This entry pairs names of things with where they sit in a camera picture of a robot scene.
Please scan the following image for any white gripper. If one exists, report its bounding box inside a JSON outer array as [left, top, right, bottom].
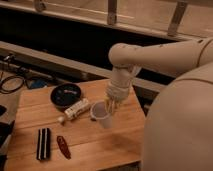
[[105, 66, 141, 115]]

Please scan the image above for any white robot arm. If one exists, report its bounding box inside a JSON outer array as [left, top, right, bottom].
[[106, 37, 213, 171]]

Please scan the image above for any black ceramic bowl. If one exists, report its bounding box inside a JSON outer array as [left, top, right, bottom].
[[50, 83, 82, 109]]

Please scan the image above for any small white cube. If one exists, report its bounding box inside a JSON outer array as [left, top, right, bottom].
[[57, 116, 65, 125]]

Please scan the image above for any dark red oval object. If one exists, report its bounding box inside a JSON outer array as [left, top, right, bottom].
[[57, 136, 71, 159]]

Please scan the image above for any blue device on floor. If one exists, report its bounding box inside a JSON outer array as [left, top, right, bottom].
[[28, 78, 47, 89]]

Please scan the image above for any wooden table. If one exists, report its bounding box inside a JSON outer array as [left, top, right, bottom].
[[4, 87, 145, 171]]

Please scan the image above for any black white striped block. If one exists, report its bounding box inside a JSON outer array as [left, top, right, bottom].
[[36, 128, 51, 160]]

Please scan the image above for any black cable loop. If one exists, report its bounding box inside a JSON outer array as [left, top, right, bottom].
[[0, 74, 26, 95]]

